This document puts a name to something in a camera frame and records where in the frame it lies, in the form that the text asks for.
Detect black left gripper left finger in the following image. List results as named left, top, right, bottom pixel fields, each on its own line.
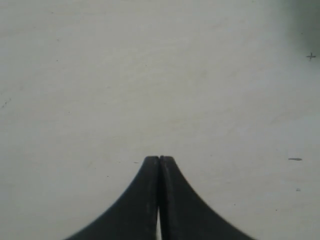
left=68, top=156, right=160, bottom=240

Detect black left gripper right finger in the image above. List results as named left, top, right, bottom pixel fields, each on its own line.
left=159, top=156, right=253, bottom=240

